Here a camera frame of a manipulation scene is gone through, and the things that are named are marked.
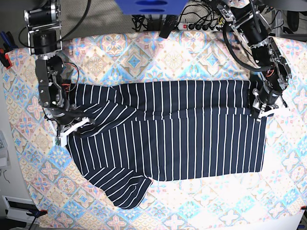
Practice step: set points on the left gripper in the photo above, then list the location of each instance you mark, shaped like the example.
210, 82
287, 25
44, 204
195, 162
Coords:
265, 98

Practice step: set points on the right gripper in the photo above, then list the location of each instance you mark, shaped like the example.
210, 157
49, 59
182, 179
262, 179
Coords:
65, 116

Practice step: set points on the navy white striped T-shirt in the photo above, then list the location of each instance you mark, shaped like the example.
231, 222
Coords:
164, 131

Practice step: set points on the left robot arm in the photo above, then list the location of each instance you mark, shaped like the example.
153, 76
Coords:
253, 31

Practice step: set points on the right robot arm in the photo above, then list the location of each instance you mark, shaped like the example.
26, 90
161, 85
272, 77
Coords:
44, 41

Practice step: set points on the white box at left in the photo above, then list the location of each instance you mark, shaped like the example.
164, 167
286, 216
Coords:
4, 154

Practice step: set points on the colourful patterned tablecloth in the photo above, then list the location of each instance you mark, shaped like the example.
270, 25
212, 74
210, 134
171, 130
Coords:
52, 181

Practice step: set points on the red black clamp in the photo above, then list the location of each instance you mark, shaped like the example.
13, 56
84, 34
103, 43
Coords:
5, 60

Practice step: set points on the orange black front clamp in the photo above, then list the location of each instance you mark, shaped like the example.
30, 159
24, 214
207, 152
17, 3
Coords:
36, 213

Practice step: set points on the white device at table edge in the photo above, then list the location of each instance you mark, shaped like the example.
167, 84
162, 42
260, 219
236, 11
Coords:
18, 208

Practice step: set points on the white power strip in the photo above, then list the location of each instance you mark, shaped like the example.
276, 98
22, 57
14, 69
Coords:
199, 27

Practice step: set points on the black remote control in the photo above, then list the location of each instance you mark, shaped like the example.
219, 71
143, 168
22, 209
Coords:
168, 26

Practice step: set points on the blue box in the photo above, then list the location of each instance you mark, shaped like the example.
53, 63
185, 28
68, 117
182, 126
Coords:
136, 7

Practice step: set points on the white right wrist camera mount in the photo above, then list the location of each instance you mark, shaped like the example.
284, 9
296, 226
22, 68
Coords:
60, 137

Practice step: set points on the blue handled clamp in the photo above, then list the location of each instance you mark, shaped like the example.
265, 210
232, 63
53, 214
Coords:
9, 43

